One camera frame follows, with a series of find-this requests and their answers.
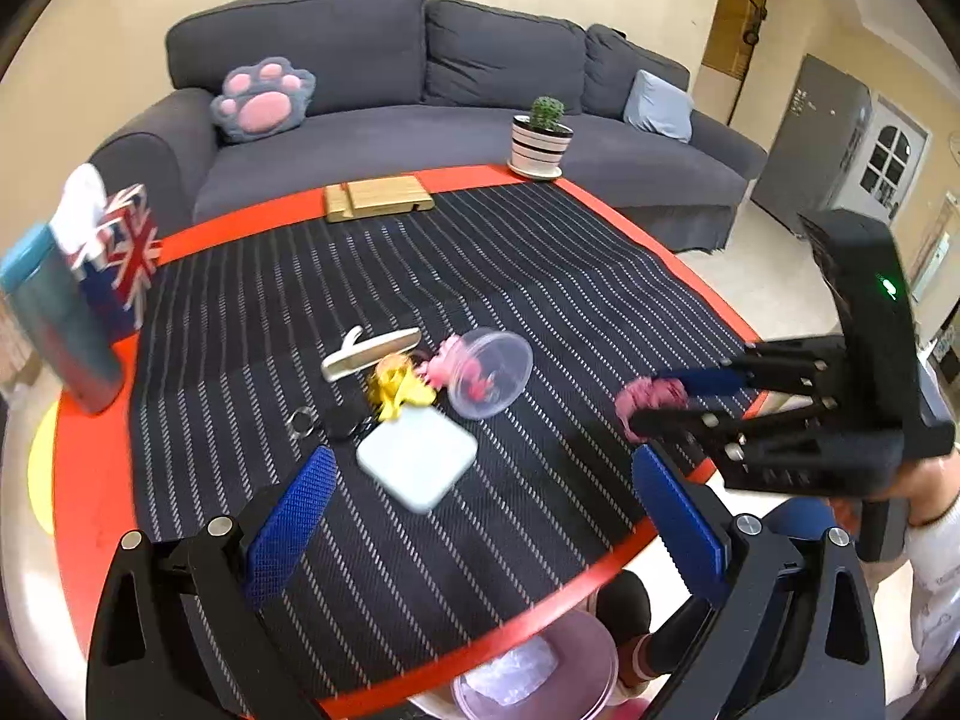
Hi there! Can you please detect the dark grey sofa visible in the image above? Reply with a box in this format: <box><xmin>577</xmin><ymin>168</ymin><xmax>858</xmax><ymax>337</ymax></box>
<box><xmin>97</xmin><ymin>0</ymin><xmax>770</xmax><ymax>256</ymax></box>

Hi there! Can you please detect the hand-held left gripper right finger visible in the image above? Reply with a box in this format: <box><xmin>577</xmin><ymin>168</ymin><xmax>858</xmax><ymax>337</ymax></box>
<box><xmin>631</xmin><ymin>442</ymin><xmax>886</xmax><ymax>720</ymax></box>

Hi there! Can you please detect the clear round plastic lid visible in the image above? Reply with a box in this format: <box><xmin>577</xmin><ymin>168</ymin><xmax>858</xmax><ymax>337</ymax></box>
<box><xmin>442</xmin><ymin>328</ymin><xmax>535</xmax><ymax>421</ymax></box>

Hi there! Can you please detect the pale square box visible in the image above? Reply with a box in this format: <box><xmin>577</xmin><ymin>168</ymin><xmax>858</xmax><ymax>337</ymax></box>
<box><xmin>356</xmin><ymin>416</ymin><xmax>479</xmax><ymax>515</ymax></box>

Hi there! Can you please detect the grey door panel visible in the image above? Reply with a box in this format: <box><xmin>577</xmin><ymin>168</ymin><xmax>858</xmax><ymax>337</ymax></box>
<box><xmin>752</xmin><ymin>54</ymin><xmax>871</xmax><ymax>233</ymax></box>

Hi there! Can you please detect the teal thermos bottle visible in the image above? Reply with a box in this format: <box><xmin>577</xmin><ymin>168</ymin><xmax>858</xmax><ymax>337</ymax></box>
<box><xmin>0</xmin><ymin>225</ymin><xmax>125</xmax><ymax>415</ymax></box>

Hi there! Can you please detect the light blue cushion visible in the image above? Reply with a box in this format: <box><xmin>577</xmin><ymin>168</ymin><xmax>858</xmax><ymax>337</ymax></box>
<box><xmin>624</xmin><ymin>70</ymin><xmax>695</xmax><ymax>142</ymax></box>

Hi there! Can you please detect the person's right hand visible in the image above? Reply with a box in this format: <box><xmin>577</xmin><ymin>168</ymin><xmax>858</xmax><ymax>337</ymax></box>
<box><xmin>889</xmin><ymin>454</ymin><xmax>960</xmax><ymax>530</ymax></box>

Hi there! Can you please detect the cactus in striped pot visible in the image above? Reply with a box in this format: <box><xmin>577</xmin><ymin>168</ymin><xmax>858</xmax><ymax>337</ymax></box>
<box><xmin>506</xmin><ymin>96</ymin><xmax>575</xmax><ymax>181</ymax></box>

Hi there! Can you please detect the white windowed door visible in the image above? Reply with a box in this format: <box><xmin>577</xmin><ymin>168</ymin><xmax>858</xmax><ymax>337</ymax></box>
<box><xmin>847</xmin><ymin>94</ymin><xmax>931</xmax><ymax>222</ymax></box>

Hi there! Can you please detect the small pink toy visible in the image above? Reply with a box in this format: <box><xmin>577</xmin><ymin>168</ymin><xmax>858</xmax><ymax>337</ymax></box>
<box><xmin>418</xmin><ymin>337</ymin><xmax>470</xmax><ymax>391</ymax></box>

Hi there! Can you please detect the flag print tissue box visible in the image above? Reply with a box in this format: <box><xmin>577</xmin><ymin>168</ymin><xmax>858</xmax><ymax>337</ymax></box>
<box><xmin>56</xmin><ymin>165</ymin><xmax>162</xmax><ymax>338</ymax></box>

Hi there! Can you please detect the black striped table mat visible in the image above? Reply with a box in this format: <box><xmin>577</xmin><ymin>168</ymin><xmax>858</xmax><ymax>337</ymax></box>
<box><xmin>127</xmin><ymin>180</ymin><xmax>751</xmax><ymax>698</ymax></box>

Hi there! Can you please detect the red table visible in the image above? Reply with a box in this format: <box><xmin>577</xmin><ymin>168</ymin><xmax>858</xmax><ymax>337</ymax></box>
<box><xmin>52</xmin><ymin>163</ymin><xmax>766</xmax><ymax>720</ymax></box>

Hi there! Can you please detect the white plastic clip tool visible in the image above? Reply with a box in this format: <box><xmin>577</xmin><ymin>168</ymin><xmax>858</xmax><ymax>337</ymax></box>
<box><xmin>321</xmin><ymin>327</ymin><xmax>422</xmax><ymax>382</ymax></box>

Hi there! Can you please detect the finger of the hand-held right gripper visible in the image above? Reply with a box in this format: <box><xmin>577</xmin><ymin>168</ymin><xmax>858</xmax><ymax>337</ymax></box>
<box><xmin>630</xmin><ymin>405</ymin><xmax>841</xmax><ymax>460</ymax></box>
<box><xmin>661</xmin><ymin>337</ymin><xmax>848</xmax><ymax>410</ymax></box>

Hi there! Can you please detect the pink fluffy scrunchie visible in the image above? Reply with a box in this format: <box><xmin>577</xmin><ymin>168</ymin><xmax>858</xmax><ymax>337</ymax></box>
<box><xmin>615</xmin><ymin>377</ymin><xmax>691</xmax><ymax>436</ymax></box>

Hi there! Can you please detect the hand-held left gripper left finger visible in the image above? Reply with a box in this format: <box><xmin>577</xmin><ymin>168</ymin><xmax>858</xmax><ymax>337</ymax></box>
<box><xmin>86</xmin><ymin>444</ymin><xmax>338</xmax><ymax>720</ymax></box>

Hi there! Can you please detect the yellow small toy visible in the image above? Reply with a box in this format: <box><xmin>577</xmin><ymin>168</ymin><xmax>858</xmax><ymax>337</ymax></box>
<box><xmin>366</xmin><ymin>356</ymin><xmax>436</xmax><ymax>421</ymax></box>

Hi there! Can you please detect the person's right shoe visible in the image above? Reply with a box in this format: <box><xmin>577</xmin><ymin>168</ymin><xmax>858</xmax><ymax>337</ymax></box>
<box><xmin>596</xmin><ymin>570</ymin><xmax>655</xmax><ymax>695</ymax></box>

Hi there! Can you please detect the crumpled clear plastic bag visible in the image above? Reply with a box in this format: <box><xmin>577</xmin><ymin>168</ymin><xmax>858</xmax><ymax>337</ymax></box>
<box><xmin>465</xmin><ymin>645</ymin><xmax>557</xmax><ymax>700</ymax></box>

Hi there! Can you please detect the black keychain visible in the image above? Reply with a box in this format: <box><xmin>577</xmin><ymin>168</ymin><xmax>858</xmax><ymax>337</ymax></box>
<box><xmin>292</xmin><ymin>397</ymin><xmax>376</xmax><ymax>442</ymax></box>

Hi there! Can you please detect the wooden doorway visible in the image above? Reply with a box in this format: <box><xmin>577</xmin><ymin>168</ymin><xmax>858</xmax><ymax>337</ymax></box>
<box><xmin>701</xmin><ymin>0</ymin><xmax>773</xmax><ymax>83</ymax></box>

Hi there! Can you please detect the grey pink paw cushion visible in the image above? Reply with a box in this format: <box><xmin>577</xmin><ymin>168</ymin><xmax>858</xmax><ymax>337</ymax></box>
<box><xmin>210</xmin><ymin>56</ymin><xmax>316</xmax><ymax>145</ymax></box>

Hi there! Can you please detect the pink round waste bin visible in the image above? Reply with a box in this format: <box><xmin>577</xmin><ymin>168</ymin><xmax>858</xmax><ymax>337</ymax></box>
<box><xmin>450</xmin><ymin>611</ymin><xmax>620</xmax><ymax>720</ymax></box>

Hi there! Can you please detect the wooden phone stand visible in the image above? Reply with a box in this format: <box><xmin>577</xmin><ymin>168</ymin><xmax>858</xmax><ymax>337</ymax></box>
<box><xmin>324</xmin><ymin>174</ymin><xmax>434</xmax><ymax>224</ymax></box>

